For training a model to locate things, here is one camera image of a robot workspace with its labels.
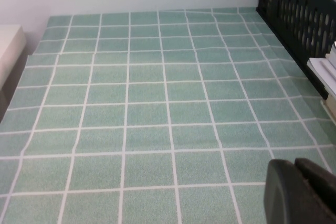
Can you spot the white cabinet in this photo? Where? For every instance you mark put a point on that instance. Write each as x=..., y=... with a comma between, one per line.
x=10, y=51

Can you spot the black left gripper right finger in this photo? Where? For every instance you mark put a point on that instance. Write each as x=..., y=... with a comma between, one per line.
x=326, y=195

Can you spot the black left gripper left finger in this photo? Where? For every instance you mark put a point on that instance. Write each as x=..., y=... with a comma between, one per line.
x=286, y=197

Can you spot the black plastic book holder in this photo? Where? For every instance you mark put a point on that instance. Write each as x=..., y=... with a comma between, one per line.
x=288, y=11

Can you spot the green checked tablecloth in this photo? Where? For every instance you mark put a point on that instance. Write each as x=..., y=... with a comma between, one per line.
x=157, y=103

